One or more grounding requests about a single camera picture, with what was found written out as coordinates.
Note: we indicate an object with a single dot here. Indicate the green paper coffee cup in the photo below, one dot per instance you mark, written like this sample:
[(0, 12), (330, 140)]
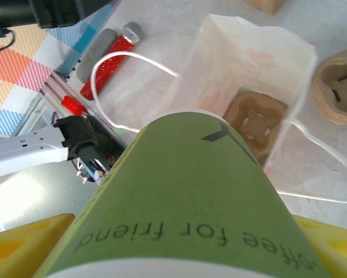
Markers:
[(176, 188)]

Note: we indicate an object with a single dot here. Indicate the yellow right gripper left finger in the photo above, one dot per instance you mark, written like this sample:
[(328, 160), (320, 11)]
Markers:
[(16, 246)]

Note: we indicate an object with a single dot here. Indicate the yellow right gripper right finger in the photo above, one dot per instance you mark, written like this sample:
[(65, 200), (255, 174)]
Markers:
[(338, 249)]

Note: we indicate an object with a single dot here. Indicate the white flower paper bag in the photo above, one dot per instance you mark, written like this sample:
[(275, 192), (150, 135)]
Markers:
[(219, 58)]

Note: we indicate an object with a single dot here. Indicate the red glitter toy microphone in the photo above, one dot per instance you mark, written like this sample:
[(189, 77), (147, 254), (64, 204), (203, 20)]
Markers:
[(109, 66)]

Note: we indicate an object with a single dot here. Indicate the red plastic block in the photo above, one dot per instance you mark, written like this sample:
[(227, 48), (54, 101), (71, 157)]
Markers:
[(72, 105)]

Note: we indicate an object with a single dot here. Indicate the small connector board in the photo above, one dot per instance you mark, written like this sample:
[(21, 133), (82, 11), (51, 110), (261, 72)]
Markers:
[(92, 172)]

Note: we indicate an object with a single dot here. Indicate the single pulp cup carrier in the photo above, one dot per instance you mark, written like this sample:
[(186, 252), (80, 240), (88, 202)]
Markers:
[(254, 116)]

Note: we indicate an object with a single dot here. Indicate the stack of pulp cup carriers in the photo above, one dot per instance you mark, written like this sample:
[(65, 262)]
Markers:
[(335, 87)]

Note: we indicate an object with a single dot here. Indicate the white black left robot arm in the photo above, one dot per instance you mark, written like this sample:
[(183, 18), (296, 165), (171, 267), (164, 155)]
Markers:
[(22, 144)]

